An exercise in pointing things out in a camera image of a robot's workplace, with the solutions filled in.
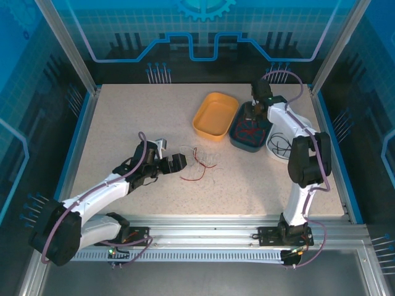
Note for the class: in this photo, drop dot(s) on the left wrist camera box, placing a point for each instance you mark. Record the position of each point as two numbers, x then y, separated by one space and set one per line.
161 144

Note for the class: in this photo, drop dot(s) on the teal plastic bin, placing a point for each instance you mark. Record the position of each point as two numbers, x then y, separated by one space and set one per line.
247 147

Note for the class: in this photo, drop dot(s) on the aluminium front rail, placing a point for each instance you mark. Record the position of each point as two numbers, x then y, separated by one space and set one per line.
200 229

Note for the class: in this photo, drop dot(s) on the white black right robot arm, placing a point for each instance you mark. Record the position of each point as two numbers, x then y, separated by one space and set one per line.
284 120

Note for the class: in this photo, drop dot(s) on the blue printed enclosure panel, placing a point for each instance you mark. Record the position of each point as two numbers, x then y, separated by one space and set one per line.
200 31
24 92
370 92

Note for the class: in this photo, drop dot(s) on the aluminium frame post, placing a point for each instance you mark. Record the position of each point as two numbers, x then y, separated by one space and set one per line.
70 46
338 43

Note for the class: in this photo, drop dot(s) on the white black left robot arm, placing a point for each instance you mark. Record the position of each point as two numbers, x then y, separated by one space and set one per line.
98 192

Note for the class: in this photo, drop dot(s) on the orange plastic bin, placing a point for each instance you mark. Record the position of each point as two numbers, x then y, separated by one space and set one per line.
216 117

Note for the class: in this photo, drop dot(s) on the grey metal front tray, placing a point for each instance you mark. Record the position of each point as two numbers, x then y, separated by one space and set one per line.
200 277

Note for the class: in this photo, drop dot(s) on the white plastic bin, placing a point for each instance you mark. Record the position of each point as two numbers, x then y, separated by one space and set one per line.
271 154

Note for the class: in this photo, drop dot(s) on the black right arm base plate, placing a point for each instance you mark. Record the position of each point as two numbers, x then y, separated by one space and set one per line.
267 235

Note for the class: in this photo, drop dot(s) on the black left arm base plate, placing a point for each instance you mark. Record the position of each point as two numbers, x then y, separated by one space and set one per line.
139 234

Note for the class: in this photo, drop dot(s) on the aluminium table side rail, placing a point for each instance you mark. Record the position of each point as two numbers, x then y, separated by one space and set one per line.
320 114
88 114

